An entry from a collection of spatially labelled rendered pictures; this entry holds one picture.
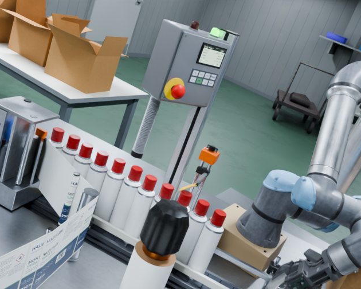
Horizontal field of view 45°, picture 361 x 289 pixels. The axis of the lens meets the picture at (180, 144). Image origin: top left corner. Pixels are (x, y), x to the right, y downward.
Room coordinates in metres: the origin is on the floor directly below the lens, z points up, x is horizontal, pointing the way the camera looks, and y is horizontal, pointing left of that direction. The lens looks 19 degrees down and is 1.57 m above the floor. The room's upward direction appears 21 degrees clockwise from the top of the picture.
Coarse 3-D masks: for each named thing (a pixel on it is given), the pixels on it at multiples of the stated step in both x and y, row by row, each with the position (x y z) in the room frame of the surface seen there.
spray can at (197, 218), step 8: (200, 200) 1.05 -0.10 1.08; (200, 208) 1.03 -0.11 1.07; (208, 208) 1.04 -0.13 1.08; (192, 216) 1.03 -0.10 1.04; (200, 216) 1.03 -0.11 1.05; (192, 224) 1.02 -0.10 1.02; (200, 224) 1.02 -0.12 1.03; (192, 232) 1.02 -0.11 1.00; (200, 232) 1.03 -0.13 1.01; (184, 240) 1.03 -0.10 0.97; (192, 240) 1.02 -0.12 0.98; (184, 248) 1.02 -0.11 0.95; (192, 248) 1.03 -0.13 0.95; (176, 256) 1.03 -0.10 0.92; (184, 256) 1.02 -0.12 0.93
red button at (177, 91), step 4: (172, 88) 1.08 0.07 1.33; (176, 88) 1.08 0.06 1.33; (180, 88) 1.08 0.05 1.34; (184, 88) 1.09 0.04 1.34; (172, 92) 1.08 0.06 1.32; (176, 92) 1.08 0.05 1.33; (180, 92) 1.08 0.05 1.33; (184, 92) 1.09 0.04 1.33; (172, 96) 1.08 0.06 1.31; (176, 96) 1.08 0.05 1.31; (180, 96) 1.09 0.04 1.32
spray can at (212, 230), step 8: (216, 216) 1.01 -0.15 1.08; (224, 216) 1.01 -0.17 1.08; (208, 224) 1.02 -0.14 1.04; (216, 224) 1.01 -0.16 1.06; (208, 232) 1.00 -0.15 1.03; (216, 232) 1.00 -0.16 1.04; (200, 240) 1.01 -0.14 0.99; (208, 240) 1.00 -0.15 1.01; (216, 240) 1.01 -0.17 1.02; (200, 248) 1.01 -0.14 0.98; (208, 248) 1.00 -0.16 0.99; (192, 256) 1.02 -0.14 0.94; (200, 256) 1.00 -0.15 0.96; (208, 256) 1.01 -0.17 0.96; (192, 264) 1.01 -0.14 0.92; (200, 264) 1.00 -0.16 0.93; (208, 264) 1.02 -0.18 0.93; (200, 272) 1.00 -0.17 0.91
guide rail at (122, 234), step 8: (96, 216) 1.07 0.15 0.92; (96, 224) 1.06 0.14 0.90; (104, 224) 1.06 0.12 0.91; (112, 232) 1.05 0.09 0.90; (120, 232) 1.04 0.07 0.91; (128, 240) 1.04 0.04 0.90; (136, 240) 1.03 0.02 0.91; (176, 264) 1.00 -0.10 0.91; (184, 264) 1.01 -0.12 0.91; (184, 272) 1.00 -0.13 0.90; (192, 272) 0.99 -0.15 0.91; (200, 280) 0.98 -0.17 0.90; (208, 280) 0.98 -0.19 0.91; (216, 288) 0.97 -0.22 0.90; (224, 288) 0.97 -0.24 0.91
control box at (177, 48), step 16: (160, 32) 1.15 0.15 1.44; (176, 32) 1.10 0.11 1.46; (192, 32) 1.11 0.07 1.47; (208, 32) 1.25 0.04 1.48; (160, 48) 1.13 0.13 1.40; (176, 48) 1.09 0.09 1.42; (192, 48) 1.11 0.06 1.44; (160, 64) 1.11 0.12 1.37; (176, 64) 1.09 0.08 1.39; (192, 64) 1.12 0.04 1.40; (144, 80) 1.15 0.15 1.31; (160, 80) 1.10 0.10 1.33; (176, 80) 1.10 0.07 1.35; (160, 96) 1.09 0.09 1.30; (192, 96) 1.15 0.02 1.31; (208, 96) 1.18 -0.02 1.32
